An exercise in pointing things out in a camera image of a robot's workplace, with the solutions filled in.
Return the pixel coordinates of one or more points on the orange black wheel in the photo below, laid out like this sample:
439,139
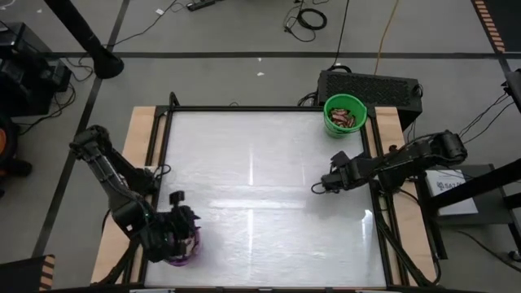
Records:
4,142

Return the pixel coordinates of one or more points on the black pole stand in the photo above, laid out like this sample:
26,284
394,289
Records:
103,61

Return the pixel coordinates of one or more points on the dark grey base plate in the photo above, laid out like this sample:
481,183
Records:
496,211

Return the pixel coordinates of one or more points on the green halloween bucket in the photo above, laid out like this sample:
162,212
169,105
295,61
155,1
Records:
346,101

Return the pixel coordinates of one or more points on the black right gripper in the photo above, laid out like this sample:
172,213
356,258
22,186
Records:
352,173

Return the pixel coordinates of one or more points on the black mat striped edge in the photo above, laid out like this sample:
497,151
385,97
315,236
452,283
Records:
20,276
509,20

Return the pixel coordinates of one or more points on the black diagonal beam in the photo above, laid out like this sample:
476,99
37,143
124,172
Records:
488,183

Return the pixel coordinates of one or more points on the purple halloween bucket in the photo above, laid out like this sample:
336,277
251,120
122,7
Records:
183,262

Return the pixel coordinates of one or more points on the wooden side board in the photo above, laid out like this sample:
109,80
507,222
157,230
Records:
417,236
140,126

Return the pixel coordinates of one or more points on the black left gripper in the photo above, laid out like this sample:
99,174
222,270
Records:
175,232

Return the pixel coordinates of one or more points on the black stand corner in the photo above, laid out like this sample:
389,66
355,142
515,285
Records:
515,89

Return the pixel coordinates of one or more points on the black equipment stack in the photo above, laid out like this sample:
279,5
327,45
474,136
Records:
24,73

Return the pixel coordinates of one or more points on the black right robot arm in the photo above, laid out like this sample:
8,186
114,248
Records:
415,156

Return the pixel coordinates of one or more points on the black perforated computer case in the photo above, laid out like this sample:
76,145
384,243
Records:
366,87

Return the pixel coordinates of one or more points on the white labelled box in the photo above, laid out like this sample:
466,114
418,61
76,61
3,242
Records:
456,199

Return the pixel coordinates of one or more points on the black table frame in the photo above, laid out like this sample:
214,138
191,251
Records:
224,108

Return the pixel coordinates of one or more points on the black power strip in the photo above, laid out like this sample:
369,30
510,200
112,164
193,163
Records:
200,5

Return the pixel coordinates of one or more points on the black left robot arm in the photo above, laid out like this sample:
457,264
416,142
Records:
118,191

